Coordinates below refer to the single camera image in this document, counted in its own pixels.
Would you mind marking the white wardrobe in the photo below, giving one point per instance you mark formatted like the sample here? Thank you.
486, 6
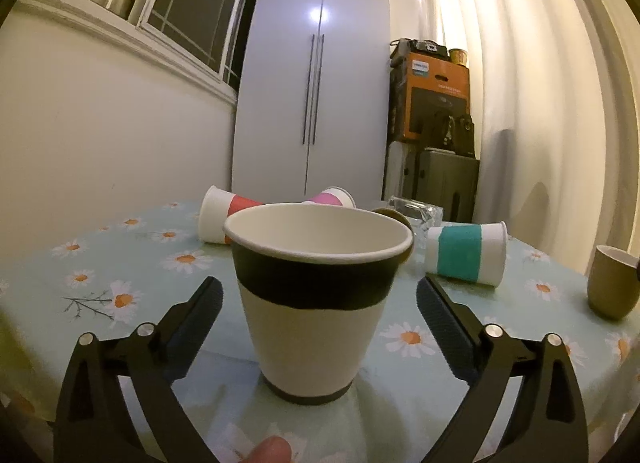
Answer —
280, 93

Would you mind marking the floral light blue tablecloth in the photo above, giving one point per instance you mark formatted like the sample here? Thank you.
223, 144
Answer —
125, 263

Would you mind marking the teal band paper cup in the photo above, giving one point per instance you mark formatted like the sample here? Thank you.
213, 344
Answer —
457, 253

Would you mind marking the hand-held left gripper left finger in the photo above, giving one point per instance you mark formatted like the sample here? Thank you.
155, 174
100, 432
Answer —
202, 310

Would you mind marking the dark handbag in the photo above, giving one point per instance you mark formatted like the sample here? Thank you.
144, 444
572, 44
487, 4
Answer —
452, 135

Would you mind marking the golden tin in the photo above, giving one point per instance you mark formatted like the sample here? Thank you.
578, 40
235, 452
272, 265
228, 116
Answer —
458, 56

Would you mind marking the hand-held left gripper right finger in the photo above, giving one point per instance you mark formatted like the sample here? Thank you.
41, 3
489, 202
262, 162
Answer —
440, 313

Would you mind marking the cream curtain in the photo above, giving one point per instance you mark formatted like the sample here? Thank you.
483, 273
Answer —
545, 93

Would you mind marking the grey suitcase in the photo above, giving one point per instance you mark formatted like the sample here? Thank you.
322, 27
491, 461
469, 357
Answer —
445, 183

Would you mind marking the person's left hand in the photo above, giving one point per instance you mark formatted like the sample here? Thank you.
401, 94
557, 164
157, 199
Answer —
270, 450

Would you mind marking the black band paper cup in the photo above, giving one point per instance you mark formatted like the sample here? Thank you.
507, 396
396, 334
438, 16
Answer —
310, 328

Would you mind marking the orange cardboard box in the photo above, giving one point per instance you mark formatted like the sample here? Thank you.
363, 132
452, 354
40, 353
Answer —
440, 93

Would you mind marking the black bag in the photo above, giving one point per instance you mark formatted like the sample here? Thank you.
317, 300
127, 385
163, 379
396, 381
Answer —
422, 47

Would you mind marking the red band paper cup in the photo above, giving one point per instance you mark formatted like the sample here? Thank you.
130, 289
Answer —
215, 215

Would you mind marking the white frame window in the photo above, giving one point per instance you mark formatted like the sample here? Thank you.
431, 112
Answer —
190, 8

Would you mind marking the pink band paper cup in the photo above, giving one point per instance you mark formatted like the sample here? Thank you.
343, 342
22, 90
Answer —
332, 197

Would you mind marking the olive cup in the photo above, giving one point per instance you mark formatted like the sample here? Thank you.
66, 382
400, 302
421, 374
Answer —
610, 285
395, 217

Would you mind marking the clear glass ashtray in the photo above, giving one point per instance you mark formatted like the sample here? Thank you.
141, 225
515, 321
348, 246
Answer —
420, 215

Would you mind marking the white suitcase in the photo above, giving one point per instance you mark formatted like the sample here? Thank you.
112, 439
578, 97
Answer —
400, 170

